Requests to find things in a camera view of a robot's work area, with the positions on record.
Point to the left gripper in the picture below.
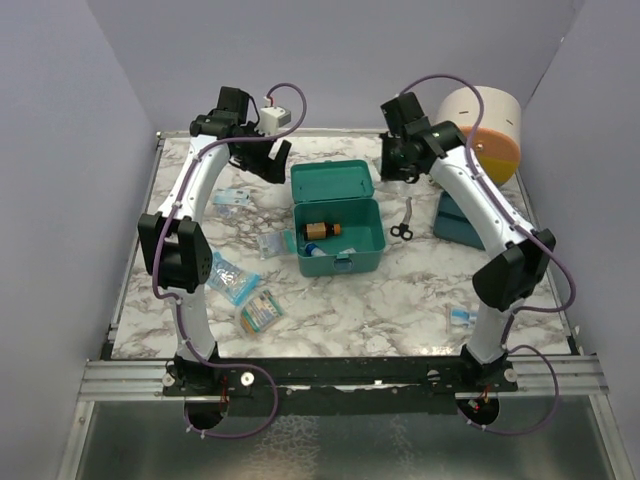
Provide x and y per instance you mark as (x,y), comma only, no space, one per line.
(272,170)

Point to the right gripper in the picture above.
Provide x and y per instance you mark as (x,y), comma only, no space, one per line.
(387,172)

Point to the brown orange-capped medicine bottle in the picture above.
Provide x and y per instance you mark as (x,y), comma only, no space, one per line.
(321,230)

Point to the teal medicine kit box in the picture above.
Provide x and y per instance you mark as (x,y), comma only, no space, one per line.
(337,192)

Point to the blue divided tray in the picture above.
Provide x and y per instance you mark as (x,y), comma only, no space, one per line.
(451,224)

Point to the white blue bandage roll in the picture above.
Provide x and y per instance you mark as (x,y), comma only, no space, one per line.
(314,250)

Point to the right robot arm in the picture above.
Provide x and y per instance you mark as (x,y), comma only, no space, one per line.
(519,253)

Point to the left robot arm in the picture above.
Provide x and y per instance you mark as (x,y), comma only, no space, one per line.
(177,256)

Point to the light blue gauze packet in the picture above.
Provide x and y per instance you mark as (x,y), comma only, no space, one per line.
(231,197)

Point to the clear crinkled plastic bag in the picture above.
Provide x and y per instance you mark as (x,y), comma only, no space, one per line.
(225,211)

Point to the small teal-strip zip bag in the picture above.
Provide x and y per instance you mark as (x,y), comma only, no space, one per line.
(278,243)

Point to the round pastel drawer cabinet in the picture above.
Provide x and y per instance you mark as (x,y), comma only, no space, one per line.
(497,142)

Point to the blue clear plastic pouch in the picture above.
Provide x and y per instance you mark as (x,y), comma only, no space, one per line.
(232,282)

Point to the orange teal bandage packet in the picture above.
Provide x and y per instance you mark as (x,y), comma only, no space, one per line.
(259,312)

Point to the blue white packet right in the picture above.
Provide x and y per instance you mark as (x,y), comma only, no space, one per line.
(460,318)

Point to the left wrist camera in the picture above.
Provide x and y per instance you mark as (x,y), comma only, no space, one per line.
(271,119)

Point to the black-handled bandage scissors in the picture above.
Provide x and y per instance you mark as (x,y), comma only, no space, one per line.
(403,230)

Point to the black mounting rail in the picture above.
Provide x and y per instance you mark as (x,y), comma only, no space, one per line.
(329,386)

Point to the aluminium frame rail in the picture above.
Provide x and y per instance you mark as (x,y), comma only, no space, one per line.
(105,381)

